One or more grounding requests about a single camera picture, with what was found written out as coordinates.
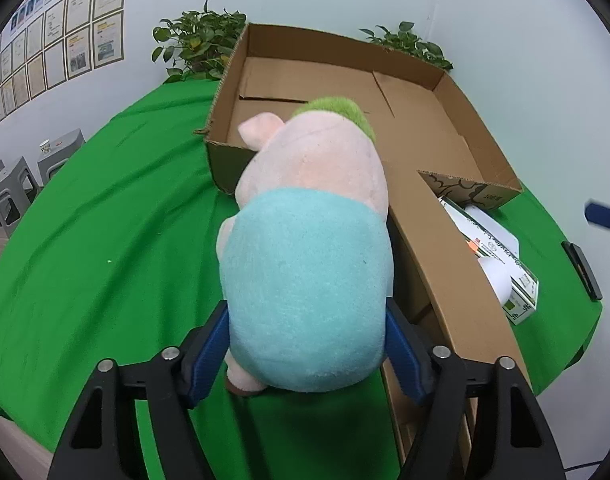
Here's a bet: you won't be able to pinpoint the sparse green potted plant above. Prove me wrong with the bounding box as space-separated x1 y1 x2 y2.
359 21 455 72

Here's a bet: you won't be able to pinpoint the rows of framed wall documents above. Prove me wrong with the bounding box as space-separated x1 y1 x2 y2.
0 0 131 133

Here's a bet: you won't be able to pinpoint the green tablecloth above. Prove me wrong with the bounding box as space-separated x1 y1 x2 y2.
0 80 603 480

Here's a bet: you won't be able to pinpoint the grey plastic stool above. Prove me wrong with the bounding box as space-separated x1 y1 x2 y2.
0 156 40 239
36 129 86 187

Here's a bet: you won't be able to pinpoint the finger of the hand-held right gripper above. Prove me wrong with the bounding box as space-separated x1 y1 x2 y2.
584 200 610 263

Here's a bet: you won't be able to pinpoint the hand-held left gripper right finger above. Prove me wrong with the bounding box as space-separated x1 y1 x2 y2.
383 297 568 480

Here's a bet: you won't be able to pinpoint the long white green carton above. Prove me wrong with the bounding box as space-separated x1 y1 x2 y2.
437 195 540 327

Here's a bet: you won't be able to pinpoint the large cardboard box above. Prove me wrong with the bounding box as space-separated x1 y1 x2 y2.
193 22 533 476

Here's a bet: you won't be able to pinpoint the pink plush pig toy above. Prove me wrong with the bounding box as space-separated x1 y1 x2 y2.
217 96 397 398

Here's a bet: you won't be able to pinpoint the black flat device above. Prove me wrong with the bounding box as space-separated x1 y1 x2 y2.
561 241 604 302

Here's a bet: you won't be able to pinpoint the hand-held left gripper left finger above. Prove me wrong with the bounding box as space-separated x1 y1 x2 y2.
46 300 231 480

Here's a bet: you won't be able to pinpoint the bushy green potted plant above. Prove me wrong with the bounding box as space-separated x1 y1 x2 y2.
152 0 248 84

